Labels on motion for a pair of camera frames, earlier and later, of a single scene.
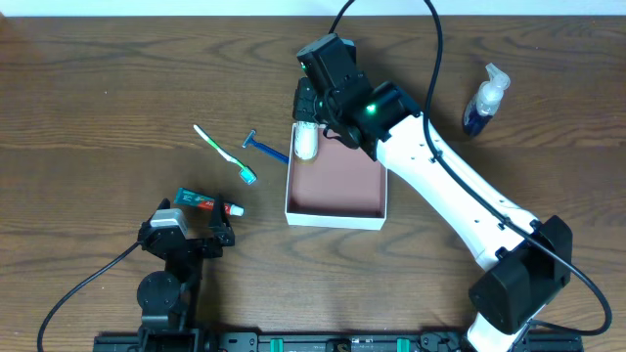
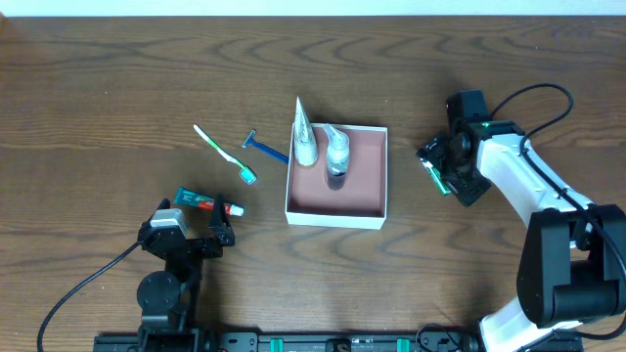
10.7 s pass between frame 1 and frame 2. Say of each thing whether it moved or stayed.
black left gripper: stayed
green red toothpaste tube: stayed
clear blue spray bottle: moved
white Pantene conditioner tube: stayed
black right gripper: moved
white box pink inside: stayed
